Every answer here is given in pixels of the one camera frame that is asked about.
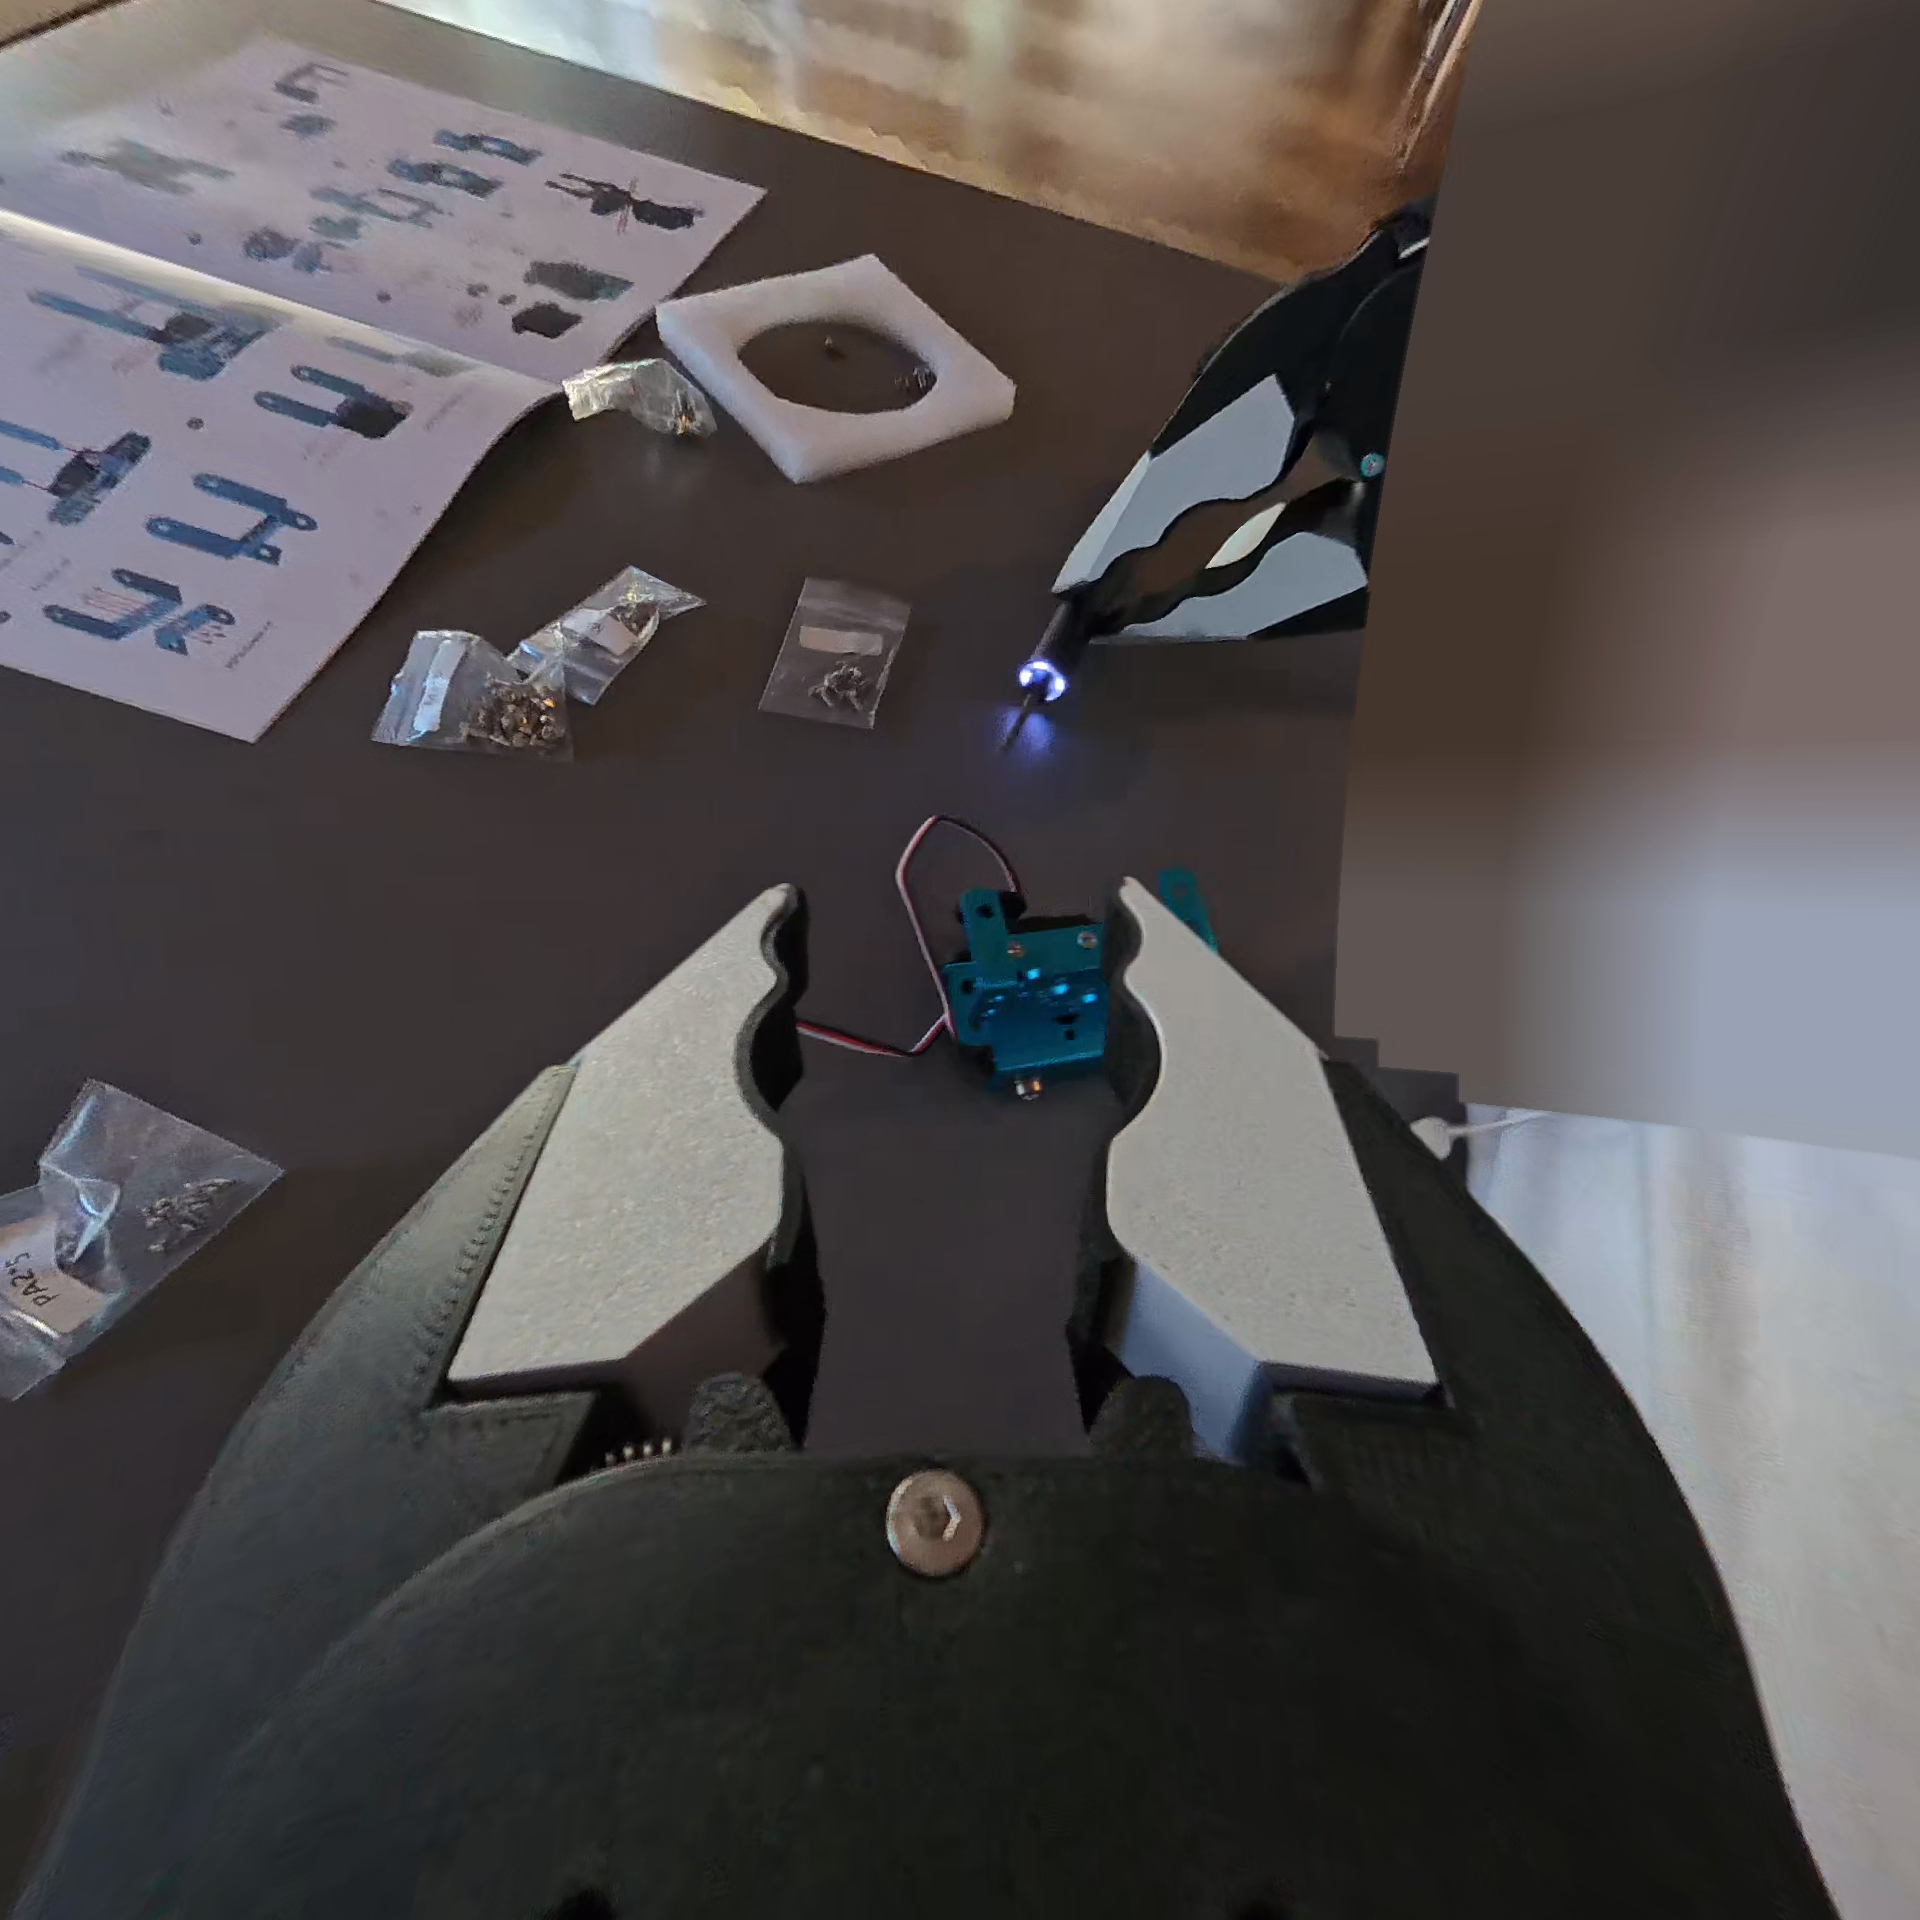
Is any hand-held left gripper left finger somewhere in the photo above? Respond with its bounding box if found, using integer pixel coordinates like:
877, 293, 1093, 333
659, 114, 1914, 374
446, 881, 827, 1456

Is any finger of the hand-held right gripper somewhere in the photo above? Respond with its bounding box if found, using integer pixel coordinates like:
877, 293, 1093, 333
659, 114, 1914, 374
1051, 368, 1310, 594
1086, 508, 1372, 647

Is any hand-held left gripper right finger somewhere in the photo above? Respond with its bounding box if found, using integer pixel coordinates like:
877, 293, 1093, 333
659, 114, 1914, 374
1064, 874, 1440, 1461

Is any black screwdriver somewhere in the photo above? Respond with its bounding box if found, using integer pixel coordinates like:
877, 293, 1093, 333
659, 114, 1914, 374
1007, 590, 1086, 750

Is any servo with blue bracket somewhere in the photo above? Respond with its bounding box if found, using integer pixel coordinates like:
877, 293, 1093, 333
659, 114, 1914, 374
941, 866, 1217, 1107

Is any dark grey desk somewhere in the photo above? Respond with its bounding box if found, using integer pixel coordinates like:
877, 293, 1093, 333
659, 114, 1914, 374
0, 0, 1440, 1920

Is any clear plastic screw bag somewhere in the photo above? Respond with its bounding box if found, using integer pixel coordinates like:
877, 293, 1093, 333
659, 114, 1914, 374
0, 1082, 282, 1399
564, 359, 717, 441
764, 579, 918, 733
509, 560, 709, 705

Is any white foam piece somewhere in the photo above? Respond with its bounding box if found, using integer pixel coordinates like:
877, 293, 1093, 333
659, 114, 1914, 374
659, 252, 1022, 484

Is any clear bag of metal nuts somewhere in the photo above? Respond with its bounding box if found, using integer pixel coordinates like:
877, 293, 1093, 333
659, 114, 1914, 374
372, 626, 576, 760

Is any person's white top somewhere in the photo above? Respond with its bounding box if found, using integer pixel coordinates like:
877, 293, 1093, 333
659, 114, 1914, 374
1415, 1101, 1920, 1920

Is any instruction booklet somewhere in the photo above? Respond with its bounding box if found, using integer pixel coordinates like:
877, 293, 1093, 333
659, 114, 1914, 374
0, 37, 773, 746

